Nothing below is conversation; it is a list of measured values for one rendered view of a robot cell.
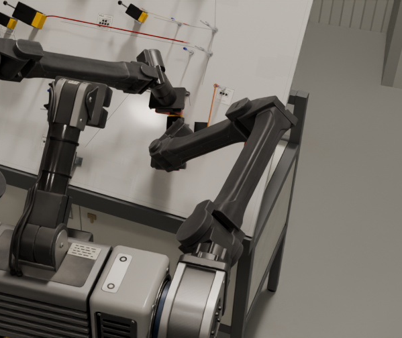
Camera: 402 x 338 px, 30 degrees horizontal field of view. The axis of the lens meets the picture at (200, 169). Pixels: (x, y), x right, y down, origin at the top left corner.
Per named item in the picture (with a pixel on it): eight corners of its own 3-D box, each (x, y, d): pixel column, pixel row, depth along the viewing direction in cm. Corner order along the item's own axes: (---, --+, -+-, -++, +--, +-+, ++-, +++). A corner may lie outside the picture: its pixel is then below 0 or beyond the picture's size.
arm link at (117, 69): (-4, 83, 170) (20, 55, 163) (-11, 62, 172) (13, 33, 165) (137, 99, 201) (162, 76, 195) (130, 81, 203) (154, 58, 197)
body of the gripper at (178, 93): (153, 90, 213) (145, 77, 207) (187, 90, 211) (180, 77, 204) (149, 110, 211) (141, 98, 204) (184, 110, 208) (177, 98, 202)
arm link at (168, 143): (240, 110, 160) (273, 144, 164) (252, 91, 163) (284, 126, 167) (140, 152, 195) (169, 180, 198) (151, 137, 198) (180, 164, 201)
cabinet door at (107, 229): (229, 328, 251) (239, 245, 226) (84, 281, 265) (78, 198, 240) (232, 322, 253) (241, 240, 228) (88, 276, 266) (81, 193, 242)
